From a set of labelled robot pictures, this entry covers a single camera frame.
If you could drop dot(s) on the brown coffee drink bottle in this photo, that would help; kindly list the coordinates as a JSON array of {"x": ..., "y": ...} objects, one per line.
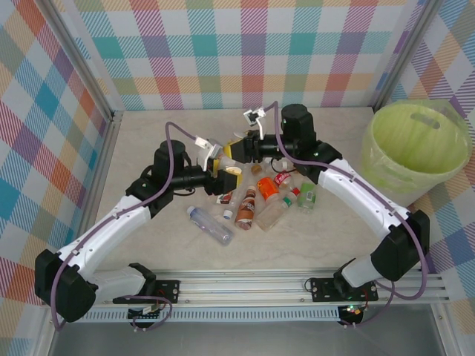
[{"x": 248, "y": 209}]

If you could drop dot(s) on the red soda can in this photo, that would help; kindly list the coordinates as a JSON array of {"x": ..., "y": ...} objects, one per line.
[{"x": 284, "y": 179}]

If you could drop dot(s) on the clear water bottle white cap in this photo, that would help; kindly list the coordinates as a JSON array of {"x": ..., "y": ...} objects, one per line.
[{"x": 211, "y": 226}]

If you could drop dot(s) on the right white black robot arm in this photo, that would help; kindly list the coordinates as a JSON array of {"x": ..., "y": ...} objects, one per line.
[{"x": 356, "y": 193}]

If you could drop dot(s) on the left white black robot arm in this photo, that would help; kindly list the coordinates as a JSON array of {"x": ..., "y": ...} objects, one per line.
[{"x": 111, "y": 230}]

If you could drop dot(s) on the waste bin with green liner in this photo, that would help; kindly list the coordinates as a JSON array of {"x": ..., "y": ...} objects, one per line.
[{"x": 412, "y": 159}]

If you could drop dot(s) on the small clear plastic bottle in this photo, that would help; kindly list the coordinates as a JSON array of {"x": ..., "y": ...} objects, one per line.
[{"x": 227, "y": 163}]

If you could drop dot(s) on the dark red label scrap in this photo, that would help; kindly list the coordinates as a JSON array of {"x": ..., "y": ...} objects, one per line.
[{"x": 225, "y": 199}]

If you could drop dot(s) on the brown loose bottle cap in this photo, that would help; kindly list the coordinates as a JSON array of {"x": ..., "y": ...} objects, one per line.
[{"x": 255, "y": 169}]

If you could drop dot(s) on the blue white loose bottle cap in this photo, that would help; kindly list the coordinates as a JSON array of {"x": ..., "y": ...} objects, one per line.
[{"x": 227, "y": 213}]

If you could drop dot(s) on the orange label juice bottle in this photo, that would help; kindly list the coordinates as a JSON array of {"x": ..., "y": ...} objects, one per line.
[{"x": 268, "y": 188}]

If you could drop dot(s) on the clear bottle green white cap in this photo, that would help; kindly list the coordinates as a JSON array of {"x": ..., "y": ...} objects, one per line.
[{"x": 271, "y": 217}]

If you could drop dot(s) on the clear bottle red white cap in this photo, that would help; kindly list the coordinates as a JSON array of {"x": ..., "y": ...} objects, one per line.
[{"x": 295, "y": 192}]

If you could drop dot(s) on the green label plastic bottle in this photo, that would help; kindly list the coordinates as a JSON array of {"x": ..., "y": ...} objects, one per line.
[{"x": 308, "y": 196}]

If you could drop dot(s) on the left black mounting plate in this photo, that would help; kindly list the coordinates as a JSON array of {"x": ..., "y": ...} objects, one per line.
[{"x": 168, "y": 291}]

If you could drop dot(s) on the black mounting plate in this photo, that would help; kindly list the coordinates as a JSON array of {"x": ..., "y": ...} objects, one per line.
[
  {"x": 168, "y": 291},
  {"x": 324, "y": 289}
]

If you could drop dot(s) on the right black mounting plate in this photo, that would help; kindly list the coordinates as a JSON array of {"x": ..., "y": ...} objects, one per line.
[{"x": 324, "y": 289}]

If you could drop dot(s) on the left small circuit board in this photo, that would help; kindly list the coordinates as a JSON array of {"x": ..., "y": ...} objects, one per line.
[{"x": 146, "y": 310}]

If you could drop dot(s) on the small circuit board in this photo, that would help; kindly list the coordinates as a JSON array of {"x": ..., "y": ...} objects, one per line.
[
  {"x": 146, "y": 310},
  {"x": 352, "y": 309}
]

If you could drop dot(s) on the right small circuit board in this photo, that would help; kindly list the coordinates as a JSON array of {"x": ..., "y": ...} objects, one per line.
[{"x": 352, "y": 309}]

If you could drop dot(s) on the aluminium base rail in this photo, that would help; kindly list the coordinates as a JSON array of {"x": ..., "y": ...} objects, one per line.
[{"x": 245, "y": 287}]

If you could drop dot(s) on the aluminium frame post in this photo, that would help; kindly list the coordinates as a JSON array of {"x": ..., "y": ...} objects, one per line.
[
  {"x": 79, "y": 59},
  {"x": 402, "y": 52}
]

